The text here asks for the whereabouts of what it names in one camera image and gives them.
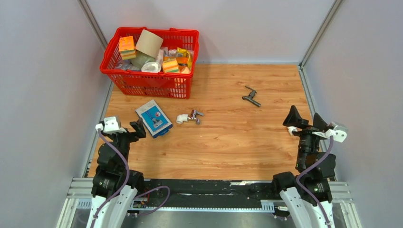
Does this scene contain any pale green tape roll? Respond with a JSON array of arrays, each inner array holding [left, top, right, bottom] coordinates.
[[130, 50, 155, 69]]

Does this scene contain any brown cardboard tape roll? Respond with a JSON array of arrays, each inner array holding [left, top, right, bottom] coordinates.
[[135, 29, 163, 58]]

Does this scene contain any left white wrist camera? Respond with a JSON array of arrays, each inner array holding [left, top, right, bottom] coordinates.
[[95, 116, 127, 134]]

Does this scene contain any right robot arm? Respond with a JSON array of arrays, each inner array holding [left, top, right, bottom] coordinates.
[[271, 105, 336, 228]]

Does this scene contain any chrome faucet with white elbow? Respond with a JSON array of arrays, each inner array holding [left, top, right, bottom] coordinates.
[[176, 109, 204, 125]]

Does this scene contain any blue razor package box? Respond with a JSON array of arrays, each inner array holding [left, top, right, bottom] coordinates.
[[135, 100, 173, 138]]

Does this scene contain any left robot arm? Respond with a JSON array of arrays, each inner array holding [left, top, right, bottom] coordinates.
[[86, 116, 146, 228]]

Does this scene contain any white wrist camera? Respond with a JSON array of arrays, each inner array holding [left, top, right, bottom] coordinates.
[[95, 116, 127, 134], [325, 122, 349, 143]]

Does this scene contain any yellow snack packet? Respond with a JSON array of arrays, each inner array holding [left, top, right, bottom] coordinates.
[[175, 47, 193, 69]]

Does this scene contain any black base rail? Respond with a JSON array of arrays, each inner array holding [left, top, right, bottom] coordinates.
[[144, 179, 284, 209]]

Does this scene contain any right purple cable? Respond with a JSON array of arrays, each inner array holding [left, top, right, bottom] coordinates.
[[295, 136, 335, 228]]

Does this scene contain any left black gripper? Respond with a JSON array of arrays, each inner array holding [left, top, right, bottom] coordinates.
[[99, 117, 146, 169]]

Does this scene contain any dark grey metal faucet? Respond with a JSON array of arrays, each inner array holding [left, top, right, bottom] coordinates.
[[242, 85, 261, 107]]

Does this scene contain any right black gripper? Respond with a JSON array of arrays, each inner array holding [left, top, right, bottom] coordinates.
[[281, 105, 326, 169]]

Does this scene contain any white tape roll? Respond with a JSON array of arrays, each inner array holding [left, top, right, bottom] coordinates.
[[141, 61, 162, 73]]

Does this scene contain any orange striped sponge block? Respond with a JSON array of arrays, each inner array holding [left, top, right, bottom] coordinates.
[[162, 58, 180, 73]]

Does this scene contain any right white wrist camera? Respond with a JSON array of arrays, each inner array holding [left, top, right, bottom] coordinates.
[[325, 122, 349, 143]]

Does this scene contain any red plastic shopping basket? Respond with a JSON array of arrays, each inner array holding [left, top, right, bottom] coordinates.
[[99, 27, 200, 99]]

